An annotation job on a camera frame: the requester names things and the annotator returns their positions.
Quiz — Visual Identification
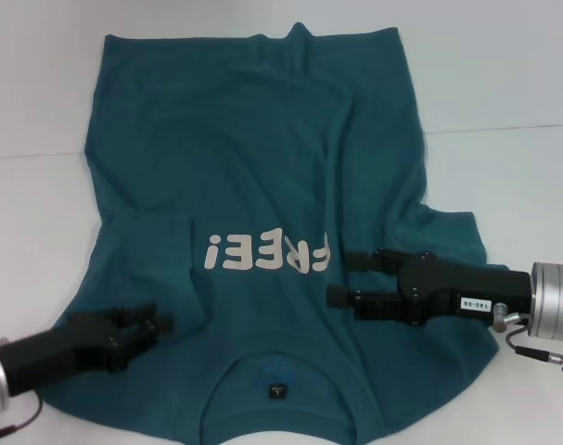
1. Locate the left wrist cable with connector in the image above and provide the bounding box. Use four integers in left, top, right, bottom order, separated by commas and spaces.
0, 384, 44, 423

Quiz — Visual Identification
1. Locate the teal t-shirt with FREE print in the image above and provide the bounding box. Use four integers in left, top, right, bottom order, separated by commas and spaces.
32, 22, 500, 445

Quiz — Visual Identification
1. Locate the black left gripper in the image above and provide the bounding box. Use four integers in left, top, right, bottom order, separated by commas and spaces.
0, 301, 176, 385

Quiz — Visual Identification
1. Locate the right wrist cable with connector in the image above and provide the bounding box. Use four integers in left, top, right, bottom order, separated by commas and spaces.
492, 303, 563, 375

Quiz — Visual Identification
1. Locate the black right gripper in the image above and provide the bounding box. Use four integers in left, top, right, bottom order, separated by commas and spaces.
326, 248, 535, 328

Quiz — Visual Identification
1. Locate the wrist cable with connector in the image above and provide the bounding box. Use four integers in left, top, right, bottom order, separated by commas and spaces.
0, 384, 44, 423
492, 303, 563, 375

